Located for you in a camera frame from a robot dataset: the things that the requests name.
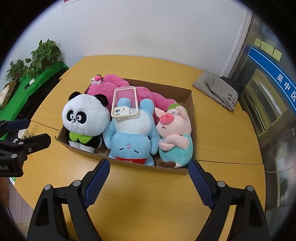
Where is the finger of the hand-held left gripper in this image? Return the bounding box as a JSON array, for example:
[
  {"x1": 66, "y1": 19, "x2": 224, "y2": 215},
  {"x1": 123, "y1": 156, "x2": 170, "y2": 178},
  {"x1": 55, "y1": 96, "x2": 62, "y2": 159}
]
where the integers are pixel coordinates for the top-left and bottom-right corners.
[
  {"x1": 0, "y1": 133, "x2": 52, "y2": 163},
  {"x1": 0, "y1": 119, "x2": 30, "y2": 141}
]

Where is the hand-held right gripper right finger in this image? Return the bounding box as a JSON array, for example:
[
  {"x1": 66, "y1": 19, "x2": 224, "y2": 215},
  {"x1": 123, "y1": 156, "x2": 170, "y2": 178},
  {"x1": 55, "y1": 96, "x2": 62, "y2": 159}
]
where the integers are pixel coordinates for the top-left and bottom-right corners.
[{"x1": 188, "y1": 159, "x2": 271, "y2": 241}]

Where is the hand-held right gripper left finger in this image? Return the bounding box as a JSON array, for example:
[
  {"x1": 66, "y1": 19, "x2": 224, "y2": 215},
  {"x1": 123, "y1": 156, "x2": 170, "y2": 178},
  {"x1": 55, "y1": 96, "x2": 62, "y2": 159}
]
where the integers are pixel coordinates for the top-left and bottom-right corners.
[{"x1": 27, "y1": 158, "x2": 111, "y2": 241}]

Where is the brown cardboard box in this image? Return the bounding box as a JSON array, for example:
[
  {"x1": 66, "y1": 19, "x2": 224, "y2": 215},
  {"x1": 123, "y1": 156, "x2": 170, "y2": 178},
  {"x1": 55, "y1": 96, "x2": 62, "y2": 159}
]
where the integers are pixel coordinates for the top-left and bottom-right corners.
[{"x1": 55, "y1": 77, "x2": 198, "y2": 175}]

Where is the light blue plush toy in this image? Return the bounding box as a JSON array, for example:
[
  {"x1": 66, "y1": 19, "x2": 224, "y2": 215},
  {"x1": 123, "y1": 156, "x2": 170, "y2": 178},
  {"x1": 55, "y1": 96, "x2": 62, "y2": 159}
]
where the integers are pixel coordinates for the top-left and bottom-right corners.
[{"x1": 102, "y1": 98, "x2": 162, "y2": 166}]

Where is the panda plush toy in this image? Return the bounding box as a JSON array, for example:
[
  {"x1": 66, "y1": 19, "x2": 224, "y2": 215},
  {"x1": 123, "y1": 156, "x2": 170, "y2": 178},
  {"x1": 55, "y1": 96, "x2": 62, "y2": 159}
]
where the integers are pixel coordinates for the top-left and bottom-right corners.
[{"x1": 62, "y1": 91, "x2": 110, "y2": 153}]

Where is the pink pig plush toy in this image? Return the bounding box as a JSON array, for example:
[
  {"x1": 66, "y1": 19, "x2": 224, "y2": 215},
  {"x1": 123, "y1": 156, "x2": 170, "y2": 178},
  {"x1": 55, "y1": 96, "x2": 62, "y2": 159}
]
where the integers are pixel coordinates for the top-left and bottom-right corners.
[{"x1": 154, "y1": 103, "x2": 194, "y2": 169}]

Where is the shallow cardboard tray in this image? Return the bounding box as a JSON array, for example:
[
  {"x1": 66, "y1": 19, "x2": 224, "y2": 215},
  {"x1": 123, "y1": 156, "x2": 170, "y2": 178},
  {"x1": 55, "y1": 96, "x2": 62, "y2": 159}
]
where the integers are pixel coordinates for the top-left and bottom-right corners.
[{"x1": 0, "y1": 80, "x2": 18, "y2": 109}]

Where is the wooden desk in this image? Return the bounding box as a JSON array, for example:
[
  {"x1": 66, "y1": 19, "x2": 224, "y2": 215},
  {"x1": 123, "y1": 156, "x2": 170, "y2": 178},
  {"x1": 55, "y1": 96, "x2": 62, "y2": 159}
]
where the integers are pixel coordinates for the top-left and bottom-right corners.
[{"x1": 14, "y1": 55, "x2": 266, "y2": 241}]

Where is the green cloth side table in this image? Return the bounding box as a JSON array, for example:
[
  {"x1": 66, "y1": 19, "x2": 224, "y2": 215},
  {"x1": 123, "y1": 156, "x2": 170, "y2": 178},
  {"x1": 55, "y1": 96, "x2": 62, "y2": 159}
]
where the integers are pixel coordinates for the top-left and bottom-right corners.
[{"x1": 0, "y1": 61, "x2": 69, "y2": 142}]

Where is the small potted green plant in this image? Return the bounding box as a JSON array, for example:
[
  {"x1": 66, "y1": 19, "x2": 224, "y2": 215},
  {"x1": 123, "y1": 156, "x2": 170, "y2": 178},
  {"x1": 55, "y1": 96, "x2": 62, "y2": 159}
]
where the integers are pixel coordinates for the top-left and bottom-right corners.
[{"x1": 6, "y1": 60, "x2": 28, "y2": 80}]

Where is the cream clear phone case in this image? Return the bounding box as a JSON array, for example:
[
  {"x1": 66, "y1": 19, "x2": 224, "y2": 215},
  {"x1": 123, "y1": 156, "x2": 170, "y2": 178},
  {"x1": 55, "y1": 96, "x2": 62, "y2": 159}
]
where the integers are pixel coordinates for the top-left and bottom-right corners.
[{"x1": 111, "y1": 86, "x2": 139, "y2": 120}]

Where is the large potted green plant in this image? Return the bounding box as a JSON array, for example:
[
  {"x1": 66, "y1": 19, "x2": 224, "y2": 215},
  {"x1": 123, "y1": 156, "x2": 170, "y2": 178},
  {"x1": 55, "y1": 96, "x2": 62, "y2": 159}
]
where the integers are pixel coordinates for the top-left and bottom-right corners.
[{"x1": 25, "y1": 39, "x2": 62, "y2": 78}]

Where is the grey canvas bag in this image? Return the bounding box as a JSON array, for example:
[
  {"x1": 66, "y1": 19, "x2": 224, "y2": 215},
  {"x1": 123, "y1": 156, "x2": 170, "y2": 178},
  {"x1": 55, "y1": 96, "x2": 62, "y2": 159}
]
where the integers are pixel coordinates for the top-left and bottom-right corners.
[{"x1": 192, "y1": 70, "x2": 236, "y2": 111}]

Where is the pink bear plush toy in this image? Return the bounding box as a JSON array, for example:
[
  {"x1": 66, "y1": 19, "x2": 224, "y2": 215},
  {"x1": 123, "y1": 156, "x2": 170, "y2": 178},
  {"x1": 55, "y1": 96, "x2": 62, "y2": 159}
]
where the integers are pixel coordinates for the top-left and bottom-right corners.
[{"x1": 87, "y1": 74, "x2": 178, "y2": 126}]

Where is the metal framed glass door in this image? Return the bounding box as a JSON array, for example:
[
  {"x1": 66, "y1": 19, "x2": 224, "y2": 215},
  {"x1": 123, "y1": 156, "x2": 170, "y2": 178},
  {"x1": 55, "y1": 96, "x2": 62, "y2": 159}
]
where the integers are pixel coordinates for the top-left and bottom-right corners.
[{"x1": 238, "y1": 14, "x2": 296, "y2": 209}]

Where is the blue door banner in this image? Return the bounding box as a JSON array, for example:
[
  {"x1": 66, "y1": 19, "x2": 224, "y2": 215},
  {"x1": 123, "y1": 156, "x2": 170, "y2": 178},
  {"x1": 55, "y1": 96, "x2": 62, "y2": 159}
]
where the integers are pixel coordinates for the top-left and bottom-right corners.
[{"x1": 248, "y1": 46, "x2": 296, "y2": 103}]

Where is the white cable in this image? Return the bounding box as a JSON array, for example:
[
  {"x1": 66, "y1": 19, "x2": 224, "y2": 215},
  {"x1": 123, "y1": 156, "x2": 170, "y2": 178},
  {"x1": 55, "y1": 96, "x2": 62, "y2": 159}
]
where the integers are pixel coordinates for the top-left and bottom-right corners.
[{"x1": 265, "y1": 166, "x2": 292, "y2": 173}]

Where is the white door frame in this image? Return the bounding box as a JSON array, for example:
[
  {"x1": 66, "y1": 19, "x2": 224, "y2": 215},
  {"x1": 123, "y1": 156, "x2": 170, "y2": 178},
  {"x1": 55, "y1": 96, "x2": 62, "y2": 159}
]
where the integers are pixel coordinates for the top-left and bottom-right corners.
[{"x1": 225, "y1": 10, "x2": 253, "y2": 75}]

